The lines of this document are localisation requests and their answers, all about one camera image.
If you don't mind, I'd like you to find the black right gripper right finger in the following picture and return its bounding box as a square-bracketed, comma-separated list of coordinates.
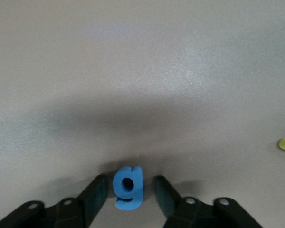
[153, 175, 264, 228]

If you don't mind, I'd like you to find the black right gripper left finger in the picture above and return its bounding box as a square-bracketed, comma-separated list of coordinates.
[0, 175, 108, 228]

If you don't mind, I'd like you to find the blue foam lowercase g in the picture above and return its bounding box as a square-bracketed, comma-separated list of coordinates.
[112, 165, 144, 211]

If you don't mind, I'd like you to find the brown table cover sheet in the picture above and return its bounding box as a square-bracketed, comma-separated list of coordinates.
[0, 0, 285, 228]

